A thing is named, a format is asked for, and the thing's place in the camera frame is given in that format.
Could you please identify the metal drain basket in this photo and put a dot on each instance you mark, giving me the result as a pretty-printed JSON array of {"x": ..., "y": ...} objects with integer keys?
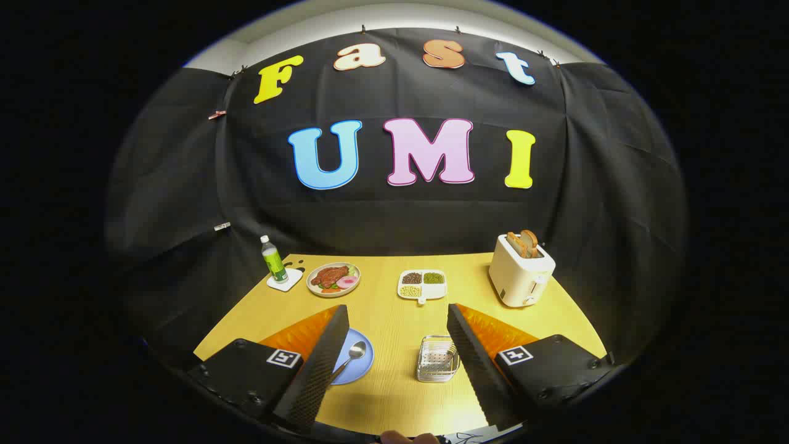
[{"x": 436, "y": 361}]

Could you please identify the blue plate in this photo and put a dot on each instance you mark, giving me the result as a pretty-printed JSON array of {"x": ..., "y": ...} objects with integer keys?
[{"x": 362, "y": 372}]

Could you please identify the green drink bottle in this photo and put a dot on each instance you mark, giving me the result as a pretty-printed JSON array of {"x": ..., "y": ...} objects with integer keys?
[{"x": 274, "y": 264}]

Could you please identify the white square coaster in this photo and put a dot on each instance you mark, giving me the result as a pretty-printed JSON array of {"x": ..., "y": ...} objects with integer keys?
[{"x": 294, "y": 279}]

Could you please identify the white divided bean dish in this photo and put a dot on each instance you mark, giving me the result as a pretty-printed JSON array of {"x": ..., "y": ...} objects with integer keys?
[{"x": 434, "y": 291}]

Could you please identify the pink ham slice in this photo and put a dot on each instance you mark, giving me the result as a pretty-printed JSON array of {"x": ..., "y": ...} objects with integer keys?
[{"x": 347, "y": 282}]

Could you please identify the pink cloth clip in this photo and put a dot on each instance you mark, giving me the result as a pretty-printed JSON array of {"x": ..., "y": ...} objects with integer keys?
[{"x": 217, "y": 115}]

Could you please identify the brown steak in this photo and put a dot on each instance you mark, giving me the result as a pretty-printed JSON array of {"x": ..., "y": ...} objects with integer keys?
[{"x": 327, "y": 275}]

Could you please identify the brown toast slice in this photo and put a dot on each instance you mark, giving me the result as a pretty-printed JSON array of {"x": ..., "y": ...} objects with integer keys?
[
  {"x": 516, "y": 245},
  {"x": 530, "y": 239}
]

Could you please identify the white toaster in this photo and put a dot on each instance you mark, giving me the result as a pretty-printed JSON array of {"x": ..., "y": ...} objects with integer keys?
[{"x": 518, "y": 280}]

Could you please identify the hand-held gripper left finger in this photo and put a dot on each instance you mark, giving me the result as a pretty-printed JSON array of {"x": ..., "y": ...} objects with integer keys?
[{"x": 317, "y": 370}]

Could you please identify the beige food plate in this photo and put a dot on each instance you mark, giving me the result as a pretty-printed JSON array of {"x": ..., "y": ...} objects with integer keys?
[{"x": 317, "y": 291}]

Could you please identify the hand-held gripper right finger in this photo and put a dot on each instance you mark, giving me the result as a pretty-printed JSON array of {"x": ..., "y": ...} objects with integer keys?
[{"x": 478, "y": 364}]

